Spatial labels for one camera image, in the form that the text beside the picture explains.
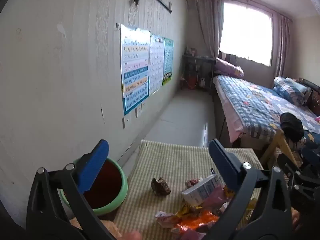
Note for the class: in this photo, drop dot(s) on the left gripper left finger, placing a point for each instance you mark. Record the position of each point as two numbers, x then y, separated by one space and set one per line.
56 197

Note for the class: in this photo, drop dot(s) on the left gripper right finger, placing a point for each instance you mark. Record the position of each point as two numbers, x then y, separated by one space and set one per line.
271 217

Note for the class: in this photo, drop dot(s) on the pink plastic bag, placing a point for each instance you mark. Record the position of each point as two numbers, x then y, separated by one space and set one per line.
216 199

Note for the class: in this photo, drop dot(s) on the orange plastic bag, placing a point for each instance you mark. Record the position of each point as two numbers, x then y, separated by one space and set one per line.
205 217

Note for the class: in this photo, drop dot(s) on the white milk carton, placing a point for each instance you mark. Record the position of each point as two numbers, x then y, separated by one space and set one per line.
198 193

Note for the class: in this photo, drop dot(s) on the white red candy wrapper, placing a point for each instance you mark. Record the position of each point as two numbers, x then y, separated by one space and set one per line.
166 220

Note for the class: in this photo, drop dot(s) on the dark brown snack wrapper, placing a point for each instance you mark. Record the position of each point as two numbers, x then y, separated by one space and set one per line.
160 187

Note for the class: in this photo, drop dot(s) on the yellow snack wrapper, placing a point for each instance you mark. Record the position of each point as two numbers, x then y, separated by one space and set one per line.
188 211

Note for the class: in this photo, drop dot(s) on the red grey paper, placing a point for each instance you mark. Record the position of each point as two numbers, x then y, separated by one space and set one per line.
192 182

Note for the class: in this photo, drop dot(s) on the green red trash bin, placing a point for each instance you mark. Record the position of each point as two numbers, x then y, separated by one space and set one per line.
109 189

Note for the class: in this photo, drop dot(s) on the wooden chair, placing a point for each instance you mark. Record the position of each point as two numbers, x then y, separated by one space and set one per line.
279 144

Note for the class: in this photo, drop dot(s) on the black clothing on chair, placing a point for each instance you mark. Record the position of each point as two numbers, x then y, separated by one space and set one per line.
292 127

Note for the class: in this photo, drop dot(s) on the orange fuzzy cushion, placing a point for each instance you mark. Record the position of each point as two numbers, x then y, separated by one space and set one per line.
111 227

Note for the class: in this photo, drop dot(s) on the bed with checked quilt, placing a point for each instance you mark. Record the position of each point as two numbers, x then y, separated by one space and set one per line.
254 111

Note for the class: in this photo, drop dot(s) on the blue patterned pillow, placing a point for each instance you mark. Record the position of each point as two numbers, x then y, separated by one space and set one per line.
291 91

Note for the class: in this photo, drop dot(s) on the beige checked table cloth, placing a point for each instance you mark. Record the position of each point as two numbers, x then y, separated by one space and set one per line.
176 164

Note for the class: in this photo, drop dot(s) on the purple pillow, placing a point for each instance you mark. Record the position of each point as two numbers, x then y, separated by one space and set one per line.
223 67

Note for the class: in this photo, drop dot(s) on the red bucket on floor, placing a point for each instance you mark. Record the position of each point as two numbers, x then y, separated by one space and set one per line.
192 82

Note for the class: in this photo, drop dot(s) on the dark corner shelf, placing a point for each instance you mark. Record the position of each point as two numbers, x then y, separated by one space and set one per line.
201 66

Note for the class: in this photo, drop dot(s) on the pink curtain right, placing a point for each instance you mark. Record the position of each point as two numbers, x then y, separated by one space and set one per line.
282 36

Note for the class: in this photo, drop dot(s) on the pink curtain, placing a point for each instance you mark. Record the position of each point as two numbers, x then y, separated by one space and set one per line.
211 18
282 36

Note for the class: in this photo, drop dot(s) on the pink curtain left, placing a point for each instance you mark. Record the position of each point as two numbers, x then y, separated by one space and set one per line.
211 18

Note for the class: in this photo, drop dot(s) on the white wall socket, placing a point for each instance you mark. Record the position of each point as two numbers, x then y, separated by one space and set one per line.
138 110

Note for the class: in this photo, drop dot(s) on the blue pinyin wall poster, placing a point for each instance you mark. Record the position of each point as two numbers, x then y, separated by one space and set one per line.
134 66

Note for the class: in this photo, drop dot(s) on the green wall poster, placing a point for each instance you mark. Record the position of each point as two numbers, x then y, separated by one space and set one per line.
168 60

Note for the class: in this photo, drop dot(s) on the white chart wall poster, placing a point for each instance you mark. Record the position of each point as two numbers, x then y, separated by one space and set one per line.
156 63

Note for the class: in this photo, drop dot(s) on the black wall hook rail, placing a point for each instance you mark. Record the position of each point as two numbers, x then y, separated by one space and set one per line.
167 6

